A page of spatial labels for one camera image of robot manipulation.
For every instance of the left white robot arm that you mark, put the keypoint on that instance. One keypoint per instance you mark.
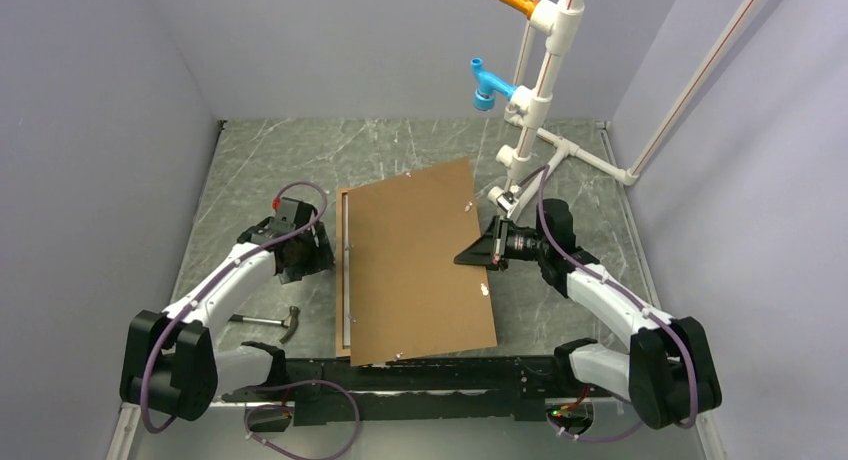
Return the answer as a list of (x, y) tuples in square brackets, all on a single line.
[(171, 362)]

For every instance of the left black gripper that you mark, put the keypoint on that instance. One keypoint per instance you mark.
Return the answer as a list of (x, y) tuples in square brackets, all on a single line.
[(320, 258)]

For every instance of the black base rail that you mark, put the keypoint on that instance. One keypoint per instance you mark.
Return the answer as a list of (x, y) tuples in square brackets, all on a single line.
[(521, 388)]

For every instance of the brown wooden picture frame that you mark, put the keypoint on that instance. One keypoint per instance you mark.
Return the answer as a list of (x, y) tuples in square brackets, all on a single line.
[(342, 319)]

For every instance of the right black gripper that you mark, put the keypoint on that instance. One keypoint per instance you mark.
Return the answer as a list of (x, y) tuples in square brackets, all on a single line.
[(489, 249)]

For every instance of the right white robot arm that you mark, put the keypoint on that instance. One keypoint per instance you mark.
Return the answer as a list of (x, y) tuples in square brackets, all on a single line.
[(667, 372)]

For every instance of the brown cardboard backing board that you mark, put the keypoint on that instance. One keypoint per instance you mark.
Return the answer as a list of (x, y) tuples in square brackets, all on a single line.
[(407, 297)]

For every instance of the small claw hammer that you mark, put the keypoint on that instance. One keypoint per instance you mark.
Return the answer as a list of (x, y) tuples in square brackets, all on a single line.
[(289, 324)]

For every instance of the blue pipe fitting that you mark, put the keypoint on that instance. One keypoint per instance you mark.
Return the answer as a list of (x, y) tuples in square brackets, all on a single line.
[(489, 85)]

